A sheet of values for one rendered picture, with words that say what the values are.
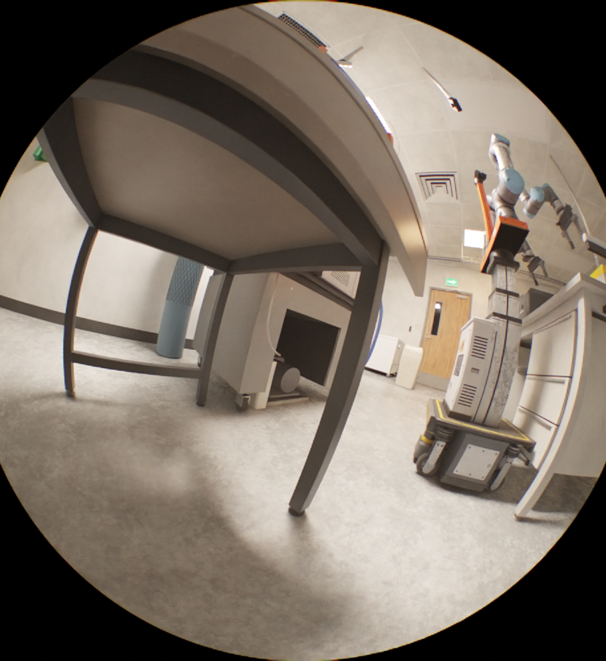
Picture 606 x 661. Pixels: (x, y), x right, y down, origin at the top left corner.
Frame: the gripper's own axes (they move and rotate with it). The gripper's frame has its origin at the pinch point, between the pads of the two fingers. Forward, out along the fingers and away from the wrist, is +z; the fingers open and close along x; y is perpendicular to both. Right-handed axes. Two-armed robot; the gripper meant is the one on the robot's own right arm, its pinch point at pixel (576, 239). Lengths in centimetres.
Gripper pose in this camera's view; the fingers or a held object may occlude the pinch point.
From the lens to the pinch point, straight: 131.0
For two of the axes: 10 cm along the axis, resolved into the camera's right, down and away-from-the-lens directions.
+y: -6.9, 2.2, 6.8
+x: -7.1, -0.6, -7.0
